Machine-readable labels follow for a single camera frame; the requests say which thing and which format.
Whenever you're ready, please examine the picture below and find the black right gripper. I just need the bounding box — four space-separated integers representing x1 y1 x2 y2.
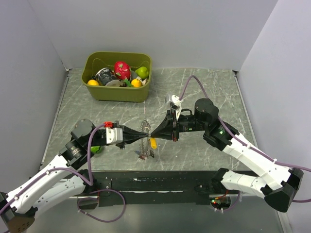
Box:
151 107 207 141

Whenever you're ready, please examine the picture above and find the silver key yellow tag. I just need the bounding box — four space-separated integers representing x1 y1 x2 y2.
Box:
150 137 157 149

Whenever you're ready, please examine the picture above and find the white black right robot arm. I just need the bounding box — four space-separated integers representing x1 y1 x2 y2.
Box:
151 95 304 213

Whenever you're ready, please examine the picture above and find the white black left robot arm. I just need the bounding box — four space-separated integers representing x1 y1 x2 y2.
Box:
0 119 149 233

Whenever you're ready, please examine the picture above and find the green watermelon toy ball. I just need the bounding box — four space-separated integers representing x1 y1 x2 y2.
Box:
91 146 103 154

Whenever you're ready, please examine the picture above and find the olive green plastic bin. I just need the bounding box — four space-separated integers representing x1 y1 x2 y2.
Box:
82 51 152 102

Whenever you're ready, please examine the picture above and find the right orange toy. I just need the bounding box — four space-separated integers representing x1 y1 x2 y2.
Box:
131 79 142 88

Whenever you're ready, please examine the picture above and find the orange toy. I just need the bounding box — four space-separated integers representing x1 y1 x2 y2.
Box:
87 79 100 86
131 79 142 88

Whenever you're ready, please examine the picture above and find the left orange toy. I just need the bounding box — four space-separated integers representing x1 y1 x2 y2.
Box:
87 79 100 86

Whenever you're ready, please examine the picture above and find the black paper cup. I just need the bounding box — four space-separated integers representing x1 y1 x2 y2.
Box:
95 67 121 87

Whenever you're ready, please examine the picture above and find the green apple toy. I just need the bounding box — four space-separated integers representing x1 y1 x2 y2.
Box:
135 67 149 79

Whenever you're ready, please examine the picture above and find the red dragon fruit toy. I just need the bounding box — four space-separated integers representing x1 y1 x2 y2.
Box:
114 61 131 81

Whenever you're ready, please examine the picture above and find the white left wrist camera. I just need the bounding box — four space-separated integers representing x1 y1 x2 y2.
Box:
106 128 123 145

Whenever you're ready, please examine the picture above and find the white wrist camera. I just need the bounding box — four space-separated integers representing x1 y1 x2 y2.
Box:
166 94 182 120
106 128 123 145

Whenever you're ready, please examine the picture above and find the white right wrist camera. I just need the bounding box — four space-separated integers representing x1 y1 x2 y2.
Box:
166 94 182 120

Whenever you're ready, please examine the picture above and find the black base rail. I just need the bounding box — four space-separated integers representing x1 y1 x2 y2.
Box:
77 171 243 207

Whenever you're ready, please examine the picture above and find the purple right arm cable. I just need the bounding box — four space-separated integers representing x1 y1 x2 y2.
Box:
179 75 311 213

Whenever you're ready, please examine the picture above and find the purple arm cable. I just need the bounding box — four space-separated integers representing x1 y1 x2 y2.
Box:
179 75 311 213
0 125 126 223

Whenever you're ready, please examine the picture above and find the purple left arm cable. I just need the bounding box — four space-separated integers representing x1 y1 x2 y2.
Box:
0 125 126 223

